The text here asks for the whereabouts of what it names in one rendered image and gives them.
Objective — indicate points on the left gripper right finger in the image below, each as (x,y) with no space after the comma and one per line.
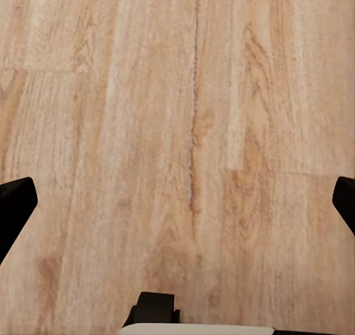
(344,200)

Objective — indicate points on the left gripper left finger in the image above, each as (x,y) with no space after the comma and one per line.
(18,200)

